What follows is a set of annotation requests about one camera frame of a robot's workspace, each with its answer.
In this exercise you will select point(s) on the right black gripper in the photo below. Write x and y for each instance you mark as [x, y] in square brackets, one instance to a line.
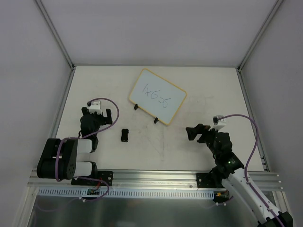
[201, 135]

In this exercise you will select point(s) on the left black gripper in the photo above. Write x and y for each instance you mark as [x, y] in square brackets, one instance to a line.
[96, 116]

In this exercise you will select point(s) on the black whiteboard eraser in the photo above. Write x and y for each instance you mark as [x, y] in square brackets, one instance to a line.
[124, 135]

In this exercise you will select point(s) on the yellow framed small whiteboard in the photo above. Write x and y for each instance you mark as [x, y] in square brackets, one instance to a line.
[157, 96]

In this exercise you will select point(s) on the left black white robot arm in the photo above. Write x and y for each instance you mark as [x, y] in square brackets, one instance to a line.
[58, 159]

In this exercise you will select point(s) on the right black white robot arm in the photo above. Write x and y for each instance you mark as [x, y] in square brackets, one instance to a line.
[230, 172]

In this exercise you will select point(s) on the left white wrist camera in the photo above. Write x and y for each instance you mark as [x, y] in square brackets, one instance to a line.
[95, 107]

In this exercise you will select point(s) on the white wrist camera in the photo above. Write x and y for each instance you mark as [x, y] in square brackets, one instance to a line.
[95, 107]
[219, 123]

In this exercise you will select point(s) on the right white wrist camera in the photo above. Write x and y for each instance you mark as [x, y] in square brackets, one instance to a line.
[219, 123]

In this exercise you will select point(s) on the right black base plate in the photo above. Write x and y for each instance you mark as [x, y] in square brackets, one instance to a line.
[208, 180]

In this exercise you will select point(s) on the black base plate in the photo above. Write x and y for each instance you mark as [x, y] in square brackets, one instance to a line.
[106, 176]
[208, 180]

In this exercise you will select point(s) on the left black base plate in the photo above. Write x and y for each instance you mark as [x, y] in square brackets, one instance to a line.
[106, 176]

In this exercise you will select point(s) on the aluminium mounting rail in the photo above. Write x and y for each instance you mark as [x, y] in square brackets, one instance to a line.
[182, 180]

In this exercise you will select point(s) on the white slotted cable duct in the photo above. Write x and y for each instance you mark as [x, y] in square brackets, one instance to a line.
[127, 193]

